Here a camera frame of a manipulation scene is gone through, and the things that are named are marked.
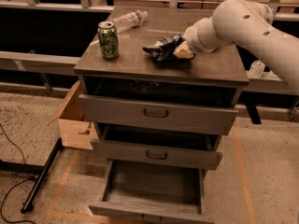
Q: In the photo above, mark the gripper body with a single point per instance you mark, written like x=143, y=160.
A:
x=193, y=40

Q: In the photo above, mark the blue chip bag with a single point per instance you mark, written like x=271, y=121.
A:
x=162, y=50

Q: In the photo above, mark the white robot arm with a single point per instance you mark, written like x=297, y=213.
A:
x=248, y=25

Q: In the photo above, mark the grey drawer cabinet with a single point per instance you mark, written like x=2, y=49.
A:
x=211, y=79

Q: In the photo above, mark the grey top drawer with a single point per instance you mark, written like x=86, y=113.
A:
x=155, y=115

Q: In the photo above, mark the grey drawer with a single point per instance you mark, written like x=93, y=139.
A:
x=152, y=194
x=155, y=115
x=189, y=150

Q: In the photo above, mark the grey middle drawer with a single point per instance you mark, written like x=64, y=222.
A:
x=189, y=150

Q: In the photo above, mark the grey bottom drawer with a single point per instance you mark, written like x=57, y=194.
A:
x=152, y=194

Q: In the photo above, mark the clear plastic water bottle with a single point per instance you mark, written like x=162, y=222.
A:
x=129, y=20

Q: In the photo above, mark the green soda can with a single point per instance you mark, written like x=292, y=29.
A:
x=108, y=40

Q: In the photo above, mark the cardboard box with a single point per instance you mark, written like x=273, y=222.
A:
x=75, y=130

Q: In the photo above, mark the black table leg base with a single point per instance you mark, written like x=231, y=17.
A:
x=39, y=173

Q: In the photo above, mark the grey metal shelf rail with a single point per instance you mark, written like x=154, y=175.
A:
x=38, y=63

